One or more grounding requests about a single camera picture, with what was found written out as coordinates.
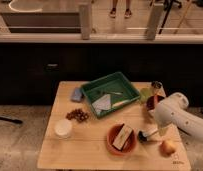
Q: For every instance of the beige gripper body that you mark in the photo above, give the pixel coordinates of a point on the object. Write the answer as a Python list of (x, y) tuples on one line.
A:
[(162, 130)]

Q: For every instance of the white black dish brush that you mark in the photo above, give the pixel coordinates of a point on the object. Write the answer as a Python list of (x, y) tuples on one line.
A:
[(144, 135)]

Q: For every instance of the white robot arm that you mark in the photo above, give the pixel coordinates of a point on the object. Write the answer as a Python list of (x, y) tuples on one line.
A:
[(172, 110)]

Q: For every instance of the green plastic cup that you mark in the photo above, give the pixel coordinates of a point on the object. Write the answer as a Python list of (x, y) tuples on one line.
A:
[(145, 93)]

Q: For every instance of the white paper cup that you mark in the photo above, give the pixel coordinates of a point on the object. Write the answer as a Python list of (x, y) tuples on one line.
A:
[(63, 128)]

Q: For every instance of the yellow onion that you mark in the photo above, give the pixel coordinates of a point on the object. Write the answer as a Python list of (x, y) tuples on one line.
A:
[(168, 147)]

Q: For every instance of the dark red bowl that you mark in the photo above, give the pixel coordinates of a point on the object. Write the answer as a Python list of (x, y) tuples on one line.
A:
[(150, 104)]

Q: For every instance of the wooden table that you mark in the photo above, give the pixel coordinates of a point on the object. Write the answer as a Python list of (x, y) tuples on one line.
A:
[(85, 149)]

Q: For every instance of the wooden block in bowl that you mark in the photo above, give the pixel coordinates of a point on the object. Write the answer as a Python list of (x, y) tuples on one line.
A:
[(122, 137)]

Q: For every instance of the small glass jar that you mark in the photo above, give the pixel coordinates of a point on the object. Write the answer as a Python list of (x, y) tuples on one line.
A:
[(156, 85)]

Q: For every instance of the orange bowl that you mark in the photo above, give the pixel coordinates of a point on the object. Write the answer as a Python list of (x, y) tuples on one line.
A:
[(129, 145)]

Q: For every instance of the yellow stick in tray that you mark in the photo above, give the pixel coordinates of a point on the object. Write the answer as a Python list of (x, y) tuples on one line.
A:
[(119, 103)]

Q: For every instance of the white paper in tray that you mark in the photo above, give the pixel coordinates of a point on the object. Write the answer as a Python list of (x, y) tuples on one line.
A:
[(103, 103)]

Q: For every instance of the green plastic tray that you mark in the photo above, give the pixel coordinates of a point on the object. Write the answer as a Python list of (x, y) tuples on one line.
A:
[(116, 85)]

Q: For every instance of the pile of brown nuts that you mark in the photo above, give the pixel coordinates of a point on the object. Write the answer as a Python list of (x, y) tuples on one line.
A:
[(78, 114)]

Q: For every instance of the blue sponge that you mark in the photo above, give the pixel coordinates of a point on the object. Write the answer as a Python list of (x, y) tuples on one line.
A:
[(77, 95)]

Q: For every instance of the person's right shoe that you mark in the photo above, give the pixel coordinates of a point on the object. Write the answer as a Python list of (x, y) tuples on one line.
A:
[(127, 14)]

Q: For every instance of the person's shoe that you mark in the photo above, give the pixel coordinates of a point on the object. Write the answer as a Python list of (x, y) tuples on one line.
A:
[(112, 13), (127, 14)]

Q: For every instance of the person's left shoe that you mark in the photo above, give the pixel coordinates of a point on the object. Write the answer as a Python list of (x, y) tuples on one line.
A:
[(112, 13)]

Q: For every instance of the black object on floor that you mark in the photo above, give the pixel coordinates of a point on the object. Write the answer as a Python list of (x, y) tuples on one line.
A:
[(11, 120)]

